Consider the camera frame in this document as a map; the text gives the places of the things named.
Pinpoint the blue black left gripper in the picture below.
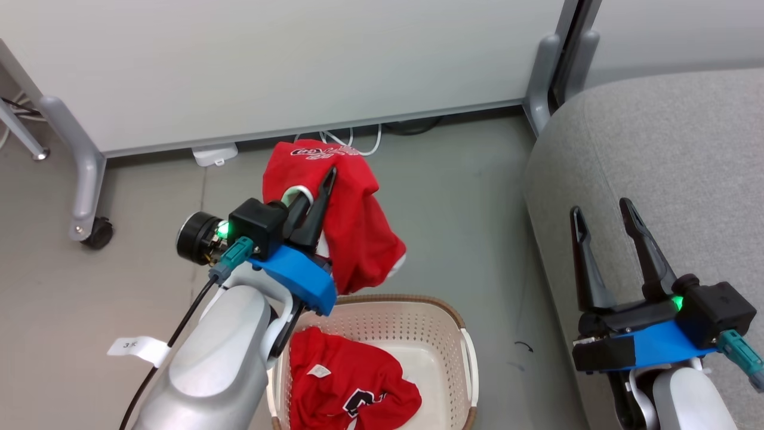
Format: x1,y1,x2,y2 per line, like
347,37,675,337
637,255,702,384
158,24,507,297
248,167,338,317

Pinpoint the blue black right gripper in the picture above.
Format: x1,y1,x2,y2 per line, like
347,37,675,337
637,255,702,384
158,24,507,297
569,198,718,375

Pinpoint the red shirt with white lettering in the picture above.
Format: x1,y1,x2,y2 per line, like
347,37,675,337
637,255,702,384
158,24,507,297
262,139,408,296

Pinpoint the red shirt with black number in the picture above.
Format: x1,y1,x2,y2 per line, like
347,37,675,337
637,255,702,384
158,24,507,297
288,327,423,430

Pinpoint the cream perforated laundry basket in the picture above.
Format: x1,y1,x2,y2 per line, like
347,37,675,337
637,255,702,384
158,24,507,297
266,293,480,430

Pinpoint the white power adapter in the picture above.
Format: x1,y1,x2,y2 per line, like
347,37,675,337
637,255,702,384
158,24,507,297
192,143,239,168

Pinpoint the grey fabric sofa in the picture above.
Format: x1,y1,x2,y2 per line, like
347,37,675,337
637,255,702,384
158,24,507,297
523,67,764,430

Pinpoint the wide white partition panel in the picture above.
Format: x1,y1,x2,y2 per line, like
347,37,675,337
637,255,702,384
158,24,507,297
0,0,581,159

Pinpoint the black caster wheel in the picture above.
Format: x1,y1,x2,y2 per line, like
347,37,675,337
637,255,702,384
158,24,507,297
81,216,115,250

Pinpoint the grey partition leg with caster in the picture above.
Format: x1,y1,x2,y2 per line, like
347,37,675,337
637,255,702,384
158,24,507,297
0,38,109,242

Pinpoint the narrow white partition panel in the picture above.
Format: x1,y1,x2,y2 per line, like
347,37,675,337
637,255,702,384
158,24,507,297
585,0,764,89

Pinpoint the grey metal chair leg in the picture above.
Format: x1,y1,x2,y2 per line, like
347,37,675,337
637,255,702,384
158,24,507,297
0,98,50,162

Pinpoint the teal left cable connector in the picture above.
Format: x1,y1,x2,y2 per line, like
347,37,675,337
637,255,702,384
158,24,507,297
208,236,255,285

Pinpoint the teal cable connector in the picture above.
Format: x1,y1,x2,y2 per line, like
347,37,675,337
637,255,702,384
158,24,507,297
716,330,764,393
208,236,255,285

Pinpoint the white looped floor cable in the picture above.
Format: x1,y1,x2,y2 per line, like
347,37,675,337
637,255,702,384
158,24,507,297
295,123,383,158

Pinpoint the black cable under partition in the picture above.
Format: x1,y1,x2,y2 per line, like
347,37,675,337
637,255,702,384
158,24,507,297
382,116,446,137

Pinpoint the teal right cable connector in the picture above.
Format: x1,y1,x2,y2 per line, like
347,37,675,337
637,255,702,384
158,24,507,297
716,330,764,393

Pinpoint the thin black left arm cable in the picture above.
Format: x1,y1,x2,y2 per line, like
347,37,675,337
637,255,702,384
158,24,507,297
118,276,218,430

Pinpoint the white paper cable tag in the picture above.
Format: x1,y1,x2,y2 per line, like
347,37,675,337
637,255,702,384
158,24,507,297
107,336,171,368

